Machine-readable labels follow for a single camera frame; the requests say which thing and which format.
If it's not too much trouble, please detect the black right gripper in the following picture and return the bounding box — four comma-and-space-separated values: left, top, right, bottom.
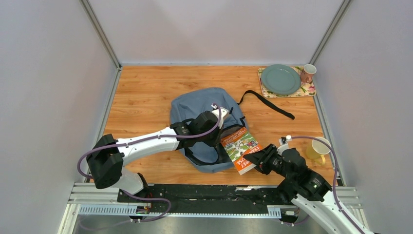
242, 144, 295, 183

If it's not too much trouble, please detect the blue-grey student backpack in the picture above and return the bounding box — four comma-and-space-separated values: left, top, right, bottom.
170, 87, 249, 173

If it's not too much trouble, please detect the orange treehouse book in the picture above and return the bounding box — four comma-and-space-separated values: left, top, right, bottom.
221, 127, 263, 175

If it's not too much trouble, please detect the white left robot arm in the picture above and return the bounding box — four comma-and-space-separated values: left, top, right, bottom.
84, 107, 228, 202

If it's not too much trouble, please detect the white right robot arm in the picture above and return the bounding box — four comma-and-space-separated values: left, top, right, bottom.
244, 144, 371, 234

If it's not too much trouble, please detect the yellow mug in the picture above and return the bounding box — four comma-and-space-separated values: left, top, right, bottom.
305, 137, 331, 165

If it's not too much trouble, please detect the teal round plate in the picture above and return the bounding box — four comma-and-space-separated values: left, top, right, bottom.
261, 64, 301, 95

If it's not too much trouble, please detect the floral placemat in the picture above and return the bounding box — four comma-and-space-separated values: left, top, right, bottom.
257, 67, 317, 98

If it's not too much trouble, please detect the pink mug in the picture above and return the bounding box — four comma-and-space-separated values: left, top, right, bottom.
300, 64, 317, 83

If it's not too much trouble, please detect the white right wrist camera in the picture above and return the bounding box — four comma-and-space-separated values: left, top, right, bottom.
277, 135, 292, 155

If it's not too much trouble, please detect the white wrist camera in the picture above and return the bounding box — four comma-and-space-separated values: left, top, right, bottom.
211, 103, 229, 129
277, 135, 292, 155

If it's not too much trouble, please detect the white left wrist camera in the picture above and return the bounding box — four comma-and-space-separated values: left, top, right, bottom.
211, 103, 229, 129

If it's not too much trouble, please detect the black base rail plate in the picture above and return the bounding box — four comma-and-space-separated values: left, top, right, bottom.
116, 183, 310, 215

